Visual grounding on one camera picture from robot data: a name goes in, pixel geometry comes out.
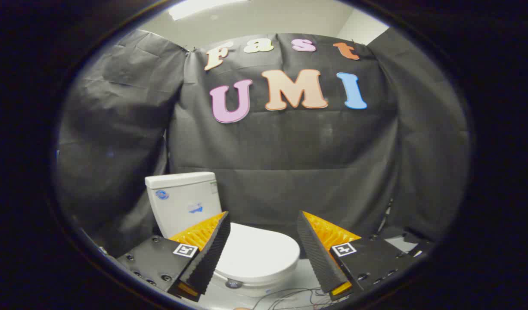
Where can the black backdrop cloth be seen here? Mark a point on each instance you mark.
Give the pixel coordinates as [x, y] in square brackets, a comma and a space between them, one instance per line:
[290, 172]

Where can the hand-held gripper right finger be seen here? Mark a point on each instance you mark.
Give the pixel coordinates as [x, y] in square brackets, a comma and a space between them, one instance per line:
[313, 249]

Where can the white toilet bowl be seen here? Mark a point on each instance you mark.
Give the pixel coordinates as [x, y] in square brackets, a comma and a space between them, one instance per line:
[257, 291]

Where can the ceiling light panel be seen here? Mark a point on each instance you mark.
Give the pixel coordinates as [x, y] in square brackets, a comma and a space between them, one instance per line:
[199, 7]

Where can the white toilet lid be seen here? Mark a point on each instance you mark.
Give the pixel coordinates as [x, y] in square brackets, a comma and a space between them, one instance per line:
[259, 254]

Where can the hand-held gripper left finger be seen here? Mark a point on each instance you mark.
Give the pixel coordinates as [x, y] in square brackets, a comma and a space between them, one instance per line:
[212, 252]

